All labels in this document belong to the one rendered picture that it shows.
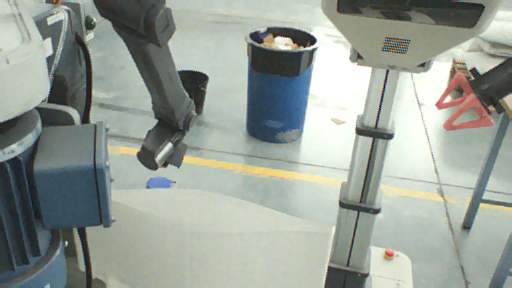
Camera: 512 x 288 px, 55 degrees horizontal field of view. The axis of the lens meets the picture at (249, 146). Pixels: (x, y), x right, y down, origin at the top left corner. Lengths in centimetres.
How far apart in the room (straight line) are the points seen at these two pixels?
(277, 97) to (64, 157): 259
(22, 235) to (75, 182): 8
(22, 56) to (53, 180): 13
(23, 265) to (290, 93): 259
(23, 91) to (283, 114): 271
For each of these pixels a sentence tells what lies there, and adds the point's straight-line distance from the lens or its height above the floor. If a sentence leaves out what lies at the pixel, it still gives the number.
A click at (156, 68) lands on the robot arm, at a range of 83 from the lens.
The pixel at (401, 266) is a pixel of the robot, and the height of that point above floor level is 26.
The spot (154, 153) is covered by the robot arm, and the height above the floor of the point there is 105.
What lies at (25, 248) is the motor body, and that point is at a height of 121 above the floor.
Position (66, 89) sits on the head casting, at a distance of 102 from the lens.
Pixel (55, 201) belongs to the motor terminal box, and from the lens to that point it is 56.
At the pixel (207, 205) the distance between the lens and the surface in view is 94.
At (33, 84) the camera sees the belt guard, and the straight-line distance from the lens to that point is 51.
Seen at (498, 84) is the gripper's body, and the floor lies 126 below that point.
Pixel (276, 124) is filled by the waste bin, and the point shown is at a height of 14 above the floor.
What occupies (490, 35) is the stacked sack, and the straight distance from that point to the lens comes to 413.
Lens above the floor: 158
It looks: 30 degrees down
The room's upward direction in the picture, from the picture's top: 4 degrees clockwise
